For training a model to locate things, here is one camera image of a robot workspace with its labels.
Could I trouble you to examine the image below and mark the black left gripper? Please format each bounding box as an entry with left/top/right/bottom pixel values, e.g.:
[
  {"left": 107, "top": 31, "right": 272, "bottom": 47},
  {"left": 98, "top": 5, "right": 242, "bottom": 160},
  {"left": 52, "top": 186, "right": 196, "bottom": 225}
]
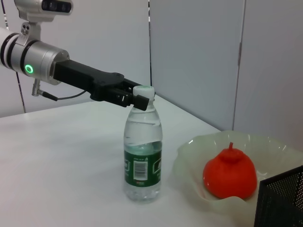
[{"left": 54, "top": 59, "right": 156, "bottom": 112}]

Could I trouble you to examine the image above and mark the translucent wavy glass fruit bowl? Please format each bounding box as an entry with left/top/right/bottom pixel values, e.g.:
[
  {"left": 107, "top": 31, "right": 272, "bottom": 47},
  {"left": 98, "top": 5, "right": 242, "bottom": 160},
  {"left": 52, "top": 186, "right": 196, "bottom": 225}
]
[{"left": 172, "top": 130, "right": 303, "bottom": 213}]

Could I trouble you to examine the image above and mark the black mesh pen holder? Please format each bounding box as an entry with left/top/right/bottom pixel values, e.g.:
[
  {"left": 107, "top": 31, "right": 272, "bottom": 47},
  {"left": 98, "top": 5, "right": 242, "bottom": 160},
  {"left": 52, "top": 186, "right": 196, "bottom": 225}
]
[{"left": 253, "top": 165, "right": 303, "bottom": 227}]

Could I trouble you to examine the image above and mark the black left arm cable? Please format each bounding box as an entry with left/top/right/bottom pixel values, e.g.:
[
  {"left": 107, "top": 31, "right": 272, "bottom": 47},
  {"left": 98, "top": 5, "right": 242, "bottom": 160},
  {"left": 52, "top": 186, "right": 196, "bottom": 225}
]
[{"left": 37, "top": 89, "right": 92, "bottom": 102}]

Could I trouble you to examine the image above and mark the clear green-label water bottle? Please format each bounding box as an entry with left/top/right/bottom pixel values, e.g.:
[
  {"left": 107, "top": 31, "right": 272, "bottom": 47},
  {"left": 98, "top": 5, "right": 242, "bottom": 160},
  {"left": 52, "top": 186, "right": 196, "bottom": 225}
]
[{"left": 123, "top": 85, "right": 164, "bottom": 204}]

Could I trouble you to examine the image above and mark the red-orange toy orange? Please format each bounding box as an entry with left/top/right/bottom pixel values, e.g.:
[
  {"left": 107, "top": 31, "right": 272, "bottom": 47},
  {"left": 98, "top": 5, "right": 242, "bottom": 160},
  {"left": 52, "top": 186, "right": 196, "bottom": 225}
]
[{"left": 203, "top": 141, "right": 258, "bottom": 199}]

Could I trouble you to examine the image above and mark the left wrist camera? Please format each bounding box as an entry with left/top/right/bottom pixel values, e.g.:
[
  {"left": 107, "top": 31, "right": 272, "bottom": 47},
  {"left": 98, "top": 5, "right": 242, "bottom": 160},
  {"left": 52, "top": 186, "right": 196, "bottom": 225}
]
[{"left": 13, "top": 0, "right": 74, "bottom": 43}]

